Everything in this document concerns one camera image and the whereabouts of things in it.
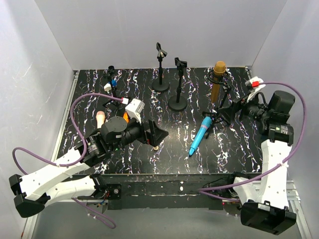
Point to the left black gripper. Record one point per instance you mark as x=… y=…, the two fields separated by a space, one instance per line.
x=148 y=132

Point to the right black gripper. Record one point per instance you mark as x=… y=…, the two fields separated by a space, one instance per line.
x=239 y=108

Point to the tripod shock-mount mic stand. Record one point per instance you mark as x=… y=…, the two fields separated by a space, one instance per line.
x=216 y=116

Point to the round-base mic stand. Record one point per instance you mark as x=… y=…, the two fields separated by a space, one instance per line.
x=178 y=103
x=160 y=86

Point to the gold microphone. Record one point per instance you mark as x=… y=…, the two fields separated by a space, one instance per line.
x=218 y=73

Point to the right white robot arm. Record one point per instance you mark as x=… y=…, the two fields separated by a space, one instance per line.
x=266 y=209

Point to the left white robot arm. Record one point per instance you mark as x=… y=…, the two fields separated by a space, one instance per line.
x=50 y=184

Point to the left tripod clip stand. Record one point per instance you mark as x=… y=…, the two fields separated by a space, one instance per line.
x=111 y=87

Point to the blue microphone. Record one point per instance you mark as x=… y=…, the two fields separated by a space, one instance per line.
x=200 y=134

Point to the orange microphone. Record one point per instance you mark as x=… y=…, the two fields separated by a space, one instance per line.
x=126 y=117

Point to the black marbled table mat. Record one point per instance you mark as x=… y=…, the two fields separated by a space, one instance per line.
x=228 y=148

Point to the pink microphone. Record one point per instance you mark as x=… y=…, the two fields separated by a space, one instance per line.
x=100 y=118

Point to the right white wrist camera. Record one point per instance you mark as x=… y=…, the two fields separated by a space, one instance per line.
x=254 y=85

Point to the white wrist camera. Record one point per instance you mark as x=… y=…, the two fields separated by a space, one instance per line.
x=134 y=108
x=254 y=85

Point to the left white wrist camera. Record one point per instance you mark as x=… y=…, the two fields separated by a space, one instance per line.
x=134 y=108

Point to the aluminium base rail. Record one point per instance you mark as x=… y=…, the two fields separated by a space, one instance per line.
x=151 y=188

